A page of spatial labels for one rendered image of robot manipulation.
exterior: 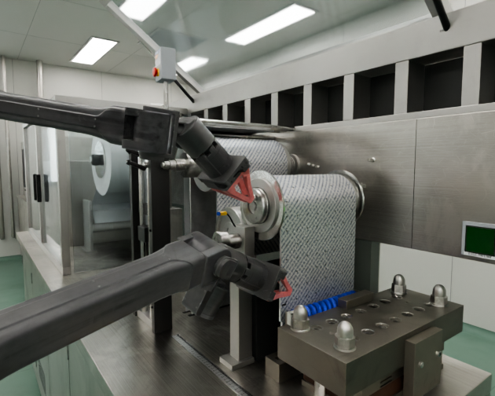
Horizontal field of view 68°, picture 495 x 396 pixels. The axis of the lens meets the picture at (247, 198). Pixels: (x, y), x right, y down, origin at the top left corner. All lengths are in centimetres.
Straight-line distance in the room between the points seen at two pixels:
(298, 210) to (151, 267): 36
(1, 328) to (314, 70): 98
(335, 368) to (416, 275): 308
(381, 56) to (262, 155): 38
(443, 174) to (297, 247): 35
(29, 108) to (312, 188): 55
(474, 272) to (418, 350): 272
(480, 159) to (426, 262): 280
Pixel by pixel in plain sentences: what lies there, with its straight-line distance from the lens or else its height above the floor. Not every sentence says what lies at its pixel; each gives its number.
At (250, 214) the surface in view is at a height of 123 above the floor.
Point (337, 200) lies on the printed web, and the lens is 85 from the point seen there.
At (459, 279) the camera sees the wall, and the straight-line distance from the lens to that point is 353.
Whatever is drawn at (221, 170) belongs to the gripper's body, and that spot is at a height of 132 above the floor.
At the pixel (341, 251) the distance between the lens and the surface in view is 88.
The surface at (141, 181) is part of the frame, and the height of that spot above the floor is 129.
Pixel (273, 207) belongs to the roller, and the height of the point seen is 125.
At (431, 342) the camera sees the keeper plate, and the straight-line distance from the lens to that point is 81.
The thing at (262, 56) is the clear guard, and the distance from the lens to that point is 132.
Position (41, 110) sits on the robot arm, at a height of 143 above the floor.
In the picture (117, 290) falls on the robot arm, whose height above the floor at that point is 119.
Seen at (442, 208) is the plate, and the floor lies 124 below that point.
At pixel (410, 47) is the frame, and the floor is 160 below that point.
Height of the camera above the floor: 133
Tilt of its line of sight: 5 degrees down
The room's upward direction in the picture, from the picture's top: straight up
